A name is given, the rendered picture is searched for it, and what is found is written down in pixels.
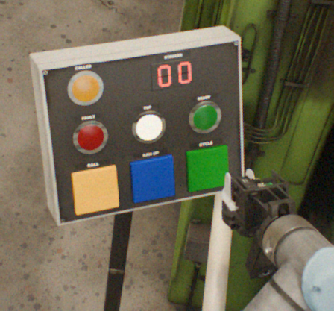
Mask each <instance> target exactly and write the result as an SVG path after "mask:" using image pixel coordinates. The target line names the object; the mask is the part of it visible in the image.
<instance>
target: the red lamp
mask: <svg viewBox="0 0 334 311"><path fill-rule="evenodd" d="M103 140H104V133H103V131H102V129H100V127H99V126H97V125H87V126H86V127H84V128H82V129H81V131H80V132H79V134H78V143H79V145H80V147H82V148H83V149H85V150H87V151H92V150H95V149H97V148H98V147H99V146H100V145H101V144H102V142H103Z"/></svg>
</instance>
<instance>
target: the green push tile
mask: <svg viewBox="0 0 334 311"><path fill-rule="evenodd" d="M186 168H187V182H188V190H189V192H195V191H199V190H203V189H211V188H215V187H219V186H225V177H226V174H227V173H228V172H229V163H228V147H227V145H218V146H214V147H210V148H202V149H198V150H194V151H187V152H186Z"/></svg>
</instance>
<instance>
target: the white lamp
mask: <svg viewBox="0 0 334 311"><path fill-rule="evenodd" d="M161 129H162V124H161V121H160V120H159V119H158V118H157V117H156V116H152V115H149V116H145V117H143V118H142V119H141V120H140V121H139V123H138V124H137V126H136V130H137V133H138V135H139V136H140V137H141V138H143V139H146V140H150V139H153V138H155V137H156V136H158V134H159V133H160V131H161Z"/></svg>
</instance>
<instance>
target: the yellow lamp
mask: <svg viewBox="0 0 334 311"><path fill-rule="evenodd" d="M98 91H99V84H98V81H97V80H96V79H95V78H94V77H93V76H91V75H82V76H80V77H79V78H77V79H76V80H75V81H74V83H73V85H72V92H73V95H74V97H76V99H77V100H79V101H82V102H88V101H91V100H93V99H94V98H95V97H96V96H97V94H98Z"/></svg>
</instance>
